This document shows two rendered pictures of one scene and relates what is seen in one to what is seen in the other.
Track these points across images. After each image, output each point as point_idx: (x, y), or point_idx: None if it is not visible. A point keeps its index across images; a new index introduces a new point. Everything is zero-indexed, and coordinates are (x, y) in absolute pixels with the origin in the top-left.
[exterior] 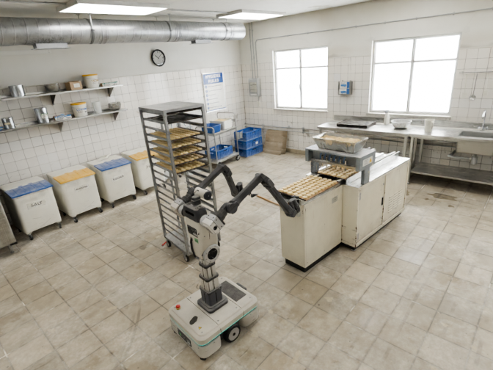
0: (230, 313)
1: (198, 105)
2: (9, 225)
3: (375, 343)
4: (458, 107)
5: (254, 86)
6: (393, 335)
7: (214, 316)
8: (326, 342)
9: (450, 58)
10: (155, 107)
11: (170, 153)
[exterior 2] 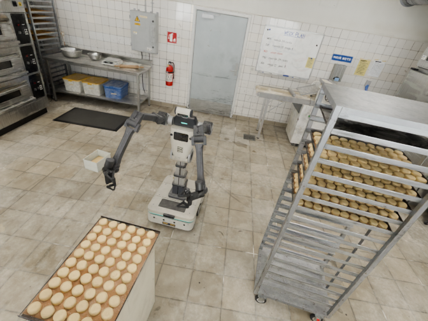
0: (160, 190)
1: (333, 102)
2: (413, 186)
3: (44, 235)
4: None
5: None
6: (24, 247)
7: (170, 185)
8: (89, 223)
9: None
10: (382, 96)
11: (299, 142)
